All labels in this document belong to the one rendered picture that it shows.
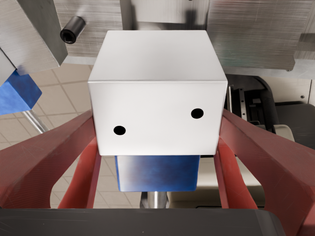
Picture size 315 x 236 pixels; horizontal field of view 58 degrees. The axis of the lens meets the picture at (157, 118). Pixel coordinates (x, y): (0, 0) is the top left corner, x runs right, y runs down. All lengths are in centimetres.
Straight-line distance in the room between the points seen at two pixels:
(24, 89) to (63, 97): 128
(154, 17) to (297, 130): 78
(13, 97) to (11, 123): 162
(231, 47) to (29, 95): 20
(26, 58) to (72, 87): 123
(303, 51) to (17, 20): 22
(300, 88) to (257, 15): 86
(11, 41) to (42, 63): 3
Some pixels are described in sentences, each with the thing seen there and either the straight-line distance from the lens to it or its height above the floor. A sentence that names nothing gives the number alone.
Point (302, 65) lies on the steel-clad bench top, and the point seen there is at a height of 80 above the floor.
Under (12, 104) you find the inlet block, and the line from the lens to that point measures 31.
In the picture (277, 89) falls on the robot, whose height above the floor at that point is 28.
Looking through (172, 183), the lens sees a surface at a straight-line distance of 15.
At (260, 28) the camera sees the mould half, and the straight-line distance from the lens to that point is 19.
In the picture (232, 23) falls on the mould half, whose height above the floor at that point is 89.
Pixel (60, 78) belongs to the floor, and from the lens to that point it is 150.
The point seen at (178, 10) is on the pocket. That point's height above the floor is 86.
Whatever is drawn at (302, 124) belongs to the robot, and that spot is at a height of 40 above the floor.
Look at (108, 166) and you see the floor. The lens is 195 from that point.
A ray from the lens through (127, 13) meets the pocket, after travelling 20.
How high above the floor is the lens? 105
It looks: 45 degrees down
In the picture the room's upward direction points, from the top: 169 degrees counter-clockwise
